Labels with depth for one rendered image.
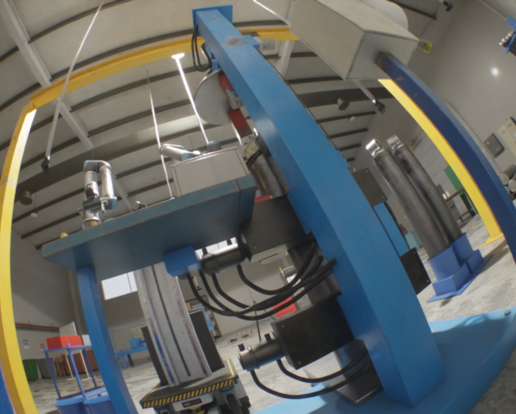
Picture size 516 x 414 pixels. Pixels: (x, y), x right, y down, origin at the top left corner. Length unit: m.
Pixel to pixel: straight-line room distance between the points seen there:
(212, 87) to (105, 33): 5.43
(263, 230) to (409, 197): 1.64
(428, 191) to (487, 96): 9.35
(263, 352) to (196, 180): 0.74
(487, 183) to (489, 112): 10.91
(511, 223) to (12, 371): 2.96
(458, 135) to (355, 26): 0.42
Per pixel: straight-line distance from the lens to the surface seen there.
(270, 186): 1.33
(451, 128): 0.74
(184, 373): 2.01
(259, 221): 0.98
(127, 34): 7.04
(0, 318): 2.58
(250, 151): 1.53
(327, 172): 0.87
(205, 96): 1.87
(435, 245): 2.32
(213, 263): 1.09
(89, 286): 0.98
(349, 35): 0.82
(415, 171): 2.60
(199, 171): 0.78
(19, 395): 2.55
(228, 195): 0.73
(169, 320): 1.99
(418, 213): 2.31
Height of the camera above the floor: 0.68
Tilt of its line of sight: 22 degrees up
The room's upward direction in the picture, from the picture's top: 24 degrees counter-clockwise
